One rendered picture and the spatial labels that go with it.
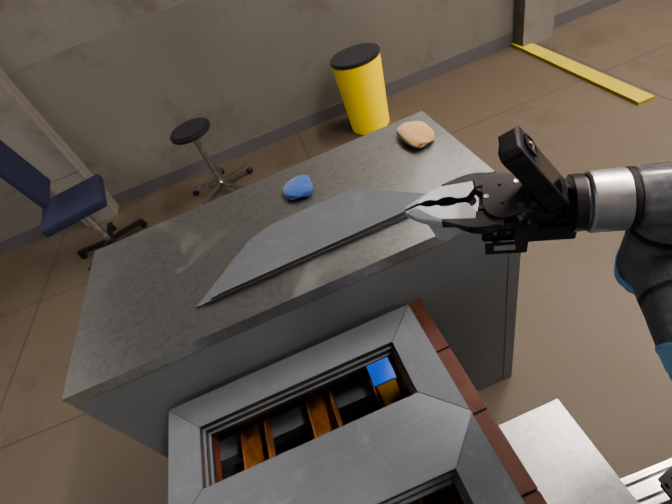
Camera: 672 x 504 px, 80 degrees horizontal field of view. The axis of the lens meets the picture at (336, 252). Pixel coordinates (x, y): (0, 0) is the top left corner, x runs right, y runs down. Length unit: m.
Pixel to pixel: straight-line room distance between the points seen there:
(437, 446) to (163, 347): 0.71
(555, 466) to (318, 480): 0.56
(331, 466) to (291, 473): 0.10
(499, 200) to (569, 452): 0.80
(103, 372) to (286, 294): 0.51
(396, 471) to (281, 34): 3.35
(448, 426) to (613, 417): 1.10
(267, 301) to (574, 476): 0.84
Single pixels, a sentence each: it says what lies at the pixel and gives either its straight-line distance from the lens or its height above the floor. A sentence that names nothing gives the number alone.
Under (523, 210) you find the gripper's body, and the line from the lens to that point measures 0.52.
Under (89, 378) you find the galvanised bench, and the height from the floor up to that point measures 1.05.
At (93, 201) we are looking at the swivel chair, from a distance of 3.39.
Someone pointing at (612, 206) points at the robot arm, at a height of 1.46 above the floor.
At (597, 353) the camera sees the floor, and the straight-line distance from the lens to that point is 2.13.
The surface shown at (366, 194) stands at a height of 1.07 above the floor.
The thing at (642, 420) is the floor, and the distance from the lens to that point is 2.04.
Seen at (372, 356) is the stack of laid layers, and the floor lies 0.85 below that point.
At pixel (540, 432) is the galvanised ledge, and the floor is 0.68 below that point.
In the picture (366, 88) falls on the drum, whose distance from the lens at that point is 3.43.
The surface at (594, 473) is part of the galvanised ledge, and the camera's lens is 1.20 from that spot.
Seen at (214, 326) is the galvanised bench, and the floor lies 1.05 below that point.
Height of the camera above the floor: 1.82
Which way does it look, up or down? 44 degrees down
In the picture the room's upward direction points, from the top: 22 degrees counter-clockwise
